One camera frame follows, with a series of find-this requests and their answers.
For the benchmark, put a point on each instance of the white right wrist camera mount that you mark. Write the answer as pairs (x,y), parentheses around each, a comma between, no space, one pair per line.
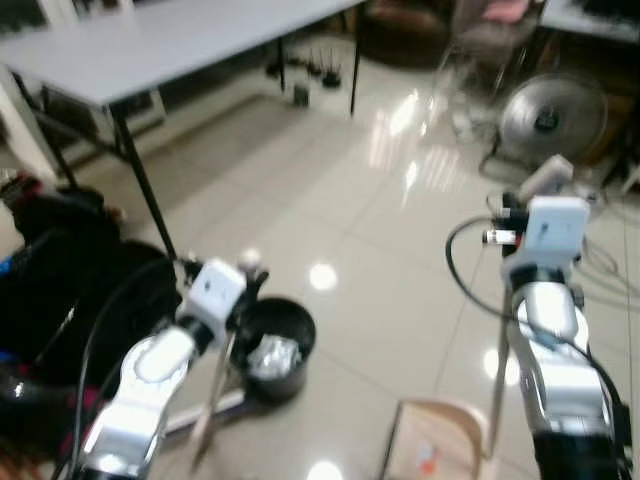
(556,228)

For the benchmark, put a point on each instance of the black round waste bin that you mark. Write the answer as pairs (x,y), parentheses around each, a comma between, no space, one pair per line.
(290,320)

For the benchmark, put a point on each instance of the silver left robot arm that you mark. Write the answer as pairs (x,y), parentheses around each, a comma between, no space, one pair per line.
(150,385)

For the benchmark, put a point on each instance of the small black box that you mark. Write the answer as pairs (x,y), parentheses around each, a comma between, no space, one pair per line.
(300,96)

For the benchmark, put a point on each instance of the chair with pink cushion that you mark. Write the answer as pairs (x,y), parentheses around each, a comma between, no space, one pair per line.
(500,30)

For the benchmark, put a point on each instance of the white table with black legs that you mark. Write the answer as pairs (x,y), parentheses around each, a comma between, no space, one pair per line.
(170,45)

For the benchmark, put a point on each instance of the black bag pile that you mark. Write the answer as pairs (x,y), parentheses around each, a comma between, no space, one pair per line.
(60,280)

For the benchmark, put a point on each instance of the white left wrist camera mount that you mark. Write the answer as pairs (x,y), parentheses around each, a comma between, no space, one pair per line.
(214,288)

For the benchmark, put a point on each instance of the crumpled silver paper ball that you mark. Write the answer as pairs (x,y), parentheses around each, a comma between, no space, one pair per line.
(274,358)

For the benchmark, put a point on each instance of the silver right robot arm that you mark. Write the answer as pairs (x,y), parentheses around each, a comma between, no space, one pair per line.
(560,370)

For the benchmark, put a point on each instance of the grey round floor fan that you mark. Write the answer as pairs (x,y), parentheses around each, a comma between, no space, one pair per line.
(552,118)

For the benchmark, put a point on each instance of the grey desk with dark items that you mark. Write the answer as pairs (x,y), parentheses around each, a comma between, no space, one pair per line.
(590,18)

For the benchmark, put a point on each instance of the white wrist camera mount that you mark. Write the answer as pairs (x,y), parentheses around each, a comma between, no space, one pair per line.
(556,228)
(214,288)

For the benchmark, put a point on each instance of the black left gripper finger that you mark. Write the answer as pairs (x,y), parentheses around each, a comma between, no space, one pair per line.
(260,284)

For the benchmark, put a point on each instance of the brown leather armchair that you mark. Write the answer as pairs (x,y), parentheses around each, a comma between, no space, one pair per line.
(400,30)

